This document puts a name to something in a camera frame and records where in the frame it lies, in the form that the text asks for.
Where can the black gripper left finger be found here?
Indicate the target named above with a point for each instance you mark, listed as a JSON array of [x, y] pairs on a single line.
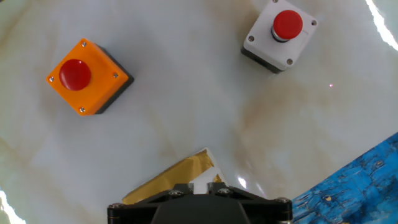
[[133, 210]]

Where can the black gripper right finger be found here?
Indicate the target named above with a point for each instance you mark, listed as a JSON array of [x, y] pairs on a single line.
[[267, 210]]

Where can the orange box red mushroom button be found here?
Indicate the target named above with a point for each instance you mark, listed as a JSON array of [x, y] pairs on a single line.
[[102, 84]]

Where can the white box raised red button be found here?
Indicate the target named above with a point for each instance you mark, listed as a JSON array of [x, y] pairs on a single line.
[[264, 46]]

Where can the gold tissue box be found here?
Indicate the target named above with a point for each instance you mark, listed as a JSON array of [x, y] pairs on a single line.
[[174, 177]]

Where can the white tissue sheet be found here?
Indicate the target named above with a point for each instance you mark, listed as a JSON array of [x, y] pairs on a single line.
[[205, 179]]

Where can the blue starry painting cloth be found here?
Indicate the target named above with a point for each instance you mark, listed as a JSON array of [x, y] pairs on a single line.
[[357, 186]]

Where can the marble pattern mat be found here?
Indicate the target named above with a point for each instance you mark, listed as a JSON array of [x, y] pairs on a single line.
[[186, 109]]

